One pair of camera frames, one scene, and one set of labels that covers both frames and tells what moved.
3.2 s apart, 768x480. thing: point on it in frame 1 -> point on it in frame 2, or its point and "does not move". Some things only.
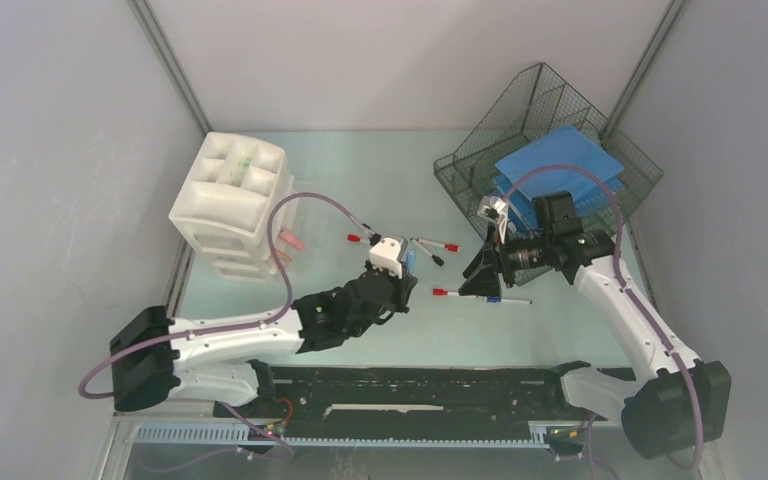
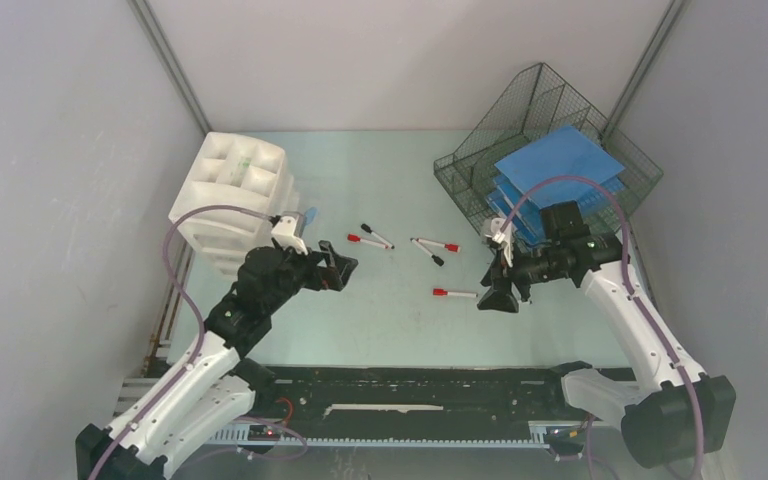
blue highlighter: [410, 260] -> [309, 215]
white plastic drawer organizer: [224, 203] does not move
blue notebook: [520, 208] does not move
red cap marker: [357, 238] does not move
